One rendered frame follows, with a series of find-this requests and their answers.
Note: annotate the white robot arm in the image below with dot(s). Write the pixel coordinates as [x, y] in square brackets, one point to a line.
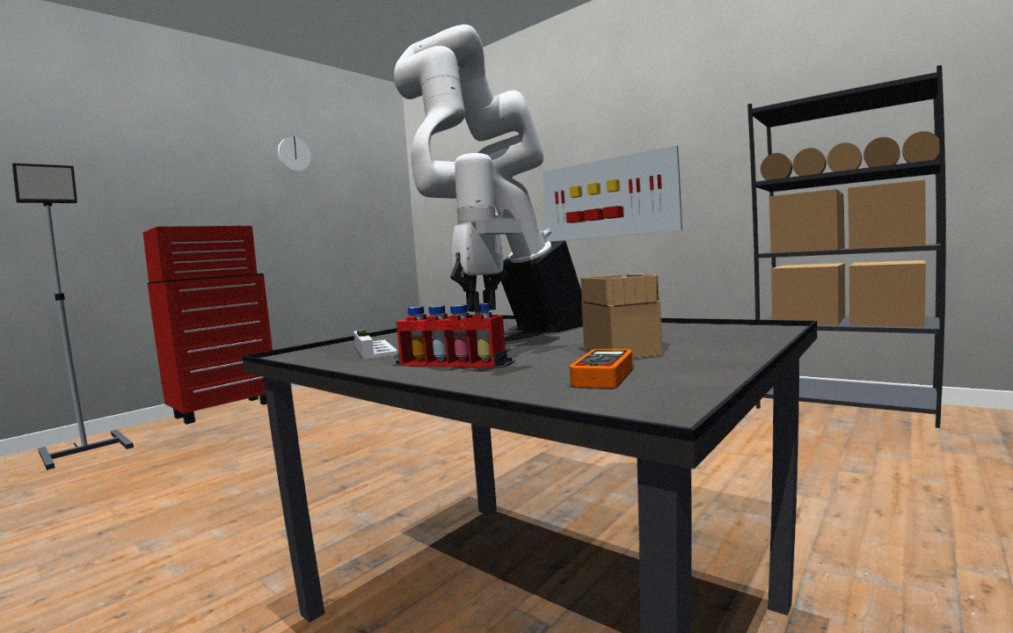
[482, 181]

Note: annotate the orange digital multimeter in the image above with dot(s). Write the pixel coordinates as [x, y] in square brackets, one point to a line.
[601, 368]

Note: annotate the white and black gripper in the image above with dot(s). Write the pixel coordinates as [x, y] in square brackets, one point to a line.
[474, 255]

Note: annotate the brown cardboard box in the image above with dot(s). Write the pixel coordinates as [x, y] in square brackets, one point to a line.
[634, 320]

